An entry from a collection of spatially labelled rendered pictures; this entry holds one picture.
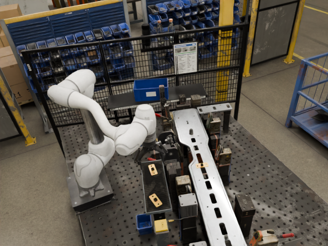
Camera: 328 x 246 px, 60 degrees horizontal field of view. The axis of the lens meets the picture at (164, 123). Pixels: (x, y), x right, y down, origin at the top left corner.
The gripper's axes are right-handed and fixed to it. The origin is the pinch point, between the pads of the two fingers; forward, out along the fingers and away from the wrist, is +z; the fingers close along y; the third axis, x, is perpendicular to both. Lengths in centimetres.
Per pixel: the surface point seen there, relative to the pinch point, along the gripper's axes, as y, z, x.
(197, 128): 47, 21, 43
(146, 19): 65, 5, 264
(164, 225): -4.5, 5.5, -37.8
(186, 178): 18.8, 13.5, -7.3
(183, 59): 59, -8, 105
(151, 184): -3.8, 5.5, -10.6
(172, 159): 15.7, 12.3, 10.4
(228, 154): 54, 18, 6
